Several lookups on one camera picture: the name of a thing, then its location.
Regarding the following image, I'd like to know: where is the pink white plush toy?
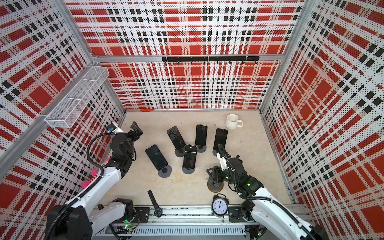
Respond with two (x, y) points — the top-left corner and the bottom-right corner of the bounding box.
(81, 158), (111, 189)

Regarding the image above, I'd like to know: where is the black phone far left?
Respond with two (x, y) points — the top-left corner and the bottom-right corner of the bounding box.
(145, 145), (168, 171)

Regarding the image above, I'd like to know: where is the grey stand back centre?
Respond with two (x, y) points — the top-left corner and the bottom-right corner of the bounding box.
(197, 145), (207, 153)

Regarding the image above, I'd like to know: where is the grey stand far left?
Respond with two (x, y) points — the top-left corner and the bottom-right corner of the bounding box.
(158, 165), (172, 178)

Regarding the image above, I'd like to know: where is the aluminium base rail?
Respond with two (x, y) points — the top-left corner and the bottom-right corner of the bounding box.
(64, 204), (314, 238)

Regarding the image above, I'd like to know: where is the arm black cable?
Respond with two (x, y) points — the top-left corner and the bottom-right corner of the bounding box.
(44, 132), (116, 240)
(217, 143), (319, 240)

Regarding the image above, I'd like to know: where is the green phone back centre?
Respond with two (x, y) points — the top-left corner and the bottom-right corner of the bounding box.
(195, 125), (208, 146)

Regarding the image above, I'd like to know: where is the white ceramic mug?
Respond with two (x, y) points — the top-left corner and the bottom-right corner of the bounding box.
(225, 114), (244, 130)

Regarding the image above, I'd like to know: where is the black wrist watch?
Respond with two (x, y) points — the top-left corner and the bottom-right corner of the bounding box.
(148, 190), (163, 218)

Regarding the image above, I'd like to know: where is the black phone back right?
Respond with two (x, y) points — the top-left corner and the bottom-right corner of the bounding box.
(213, 128), (228, 151)

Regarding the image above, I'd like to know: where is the purple phone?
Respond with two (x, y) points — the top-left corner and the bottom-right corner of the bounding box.
(183, 145), (198, 169)

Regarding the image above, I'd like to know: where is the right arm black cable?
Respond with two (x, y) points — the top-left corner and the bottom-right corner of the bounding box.
(217, 143), (319, 240)

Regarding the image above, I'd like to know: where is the grey stand back left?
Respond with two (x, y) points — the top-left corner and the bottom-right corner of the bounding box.
(175, 147), (185, 158)

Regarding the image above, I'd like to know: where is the black hook rail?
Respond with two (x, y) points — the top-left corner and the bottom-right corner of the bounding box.
(162, 56), (260, 64)

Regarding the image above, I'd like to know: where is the black alarm clock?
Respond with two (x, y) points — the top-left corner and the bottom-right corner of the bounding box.
(211, 193), (229, 218)

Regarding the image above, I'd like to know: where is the grey stand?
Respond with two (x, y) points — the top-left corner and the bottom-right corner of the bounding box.
(175, 147), (185, 158)
(197, 145), (207, 153)
(158, 165), (172, 178)

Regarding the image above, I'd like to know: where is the black phone back left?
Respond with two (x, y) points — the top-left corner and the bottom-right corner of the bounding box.
(167, 126), (186, 151)

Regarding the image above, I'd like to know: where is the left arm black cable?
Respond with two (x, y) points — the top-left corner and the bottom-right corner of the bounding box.
(44, 132), (116, 240)

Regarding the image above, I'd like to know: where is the black phone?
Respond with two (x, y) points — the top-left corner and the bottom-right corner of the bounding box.
(145, 145), (168, 171)
(213, 128), (228, 151)
(167, 126), (186, 151)

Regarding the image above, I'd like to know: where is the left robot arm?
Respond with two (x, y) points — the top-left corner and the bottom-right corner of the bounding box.
(44, 122), (143, 240)

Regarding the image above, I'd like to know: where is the white wire mesh basket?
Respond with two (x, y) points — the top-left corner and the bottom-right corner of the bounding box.
(45, 66), (109, 129)

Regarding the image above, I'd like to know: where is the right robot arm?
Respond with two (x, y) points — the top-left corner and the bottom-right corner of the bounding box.
(207, 153), (329, 240)

